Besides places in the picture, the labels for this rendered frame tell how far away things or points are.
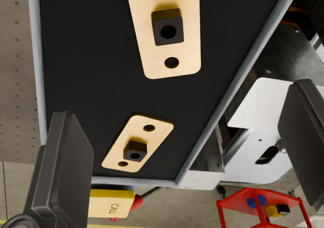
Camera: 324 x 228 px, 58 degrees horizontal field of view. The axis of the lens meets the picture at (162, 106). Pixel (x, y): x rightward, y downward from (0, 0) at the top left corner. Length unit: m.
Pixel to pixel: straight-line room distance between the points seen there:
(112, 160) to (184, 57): 0.13
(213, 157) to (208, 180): 0.04
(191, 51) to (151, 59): 0.03
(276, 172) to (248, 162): 0.09
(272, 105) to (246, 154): 0.30
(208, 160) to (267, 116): 0.22
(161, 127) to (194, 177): 0.31
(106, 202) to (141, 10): 0.26
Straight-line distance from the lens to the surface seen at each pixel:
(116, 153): 0.27
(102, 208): 0.39
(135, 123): 0.24
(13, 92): 0.93
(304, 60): 0.36
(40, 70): 0.20
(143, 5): 0.17
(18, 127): 1.06
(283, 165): 0.71
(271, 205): 3.22
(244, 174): 0.70
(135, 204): 0.50
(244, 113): 0.33
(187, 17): 0.17
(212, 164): 0.55
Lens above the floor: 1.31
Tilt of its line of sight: 42 degrees down
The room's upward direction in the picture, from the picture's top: 174 degrees clockwise
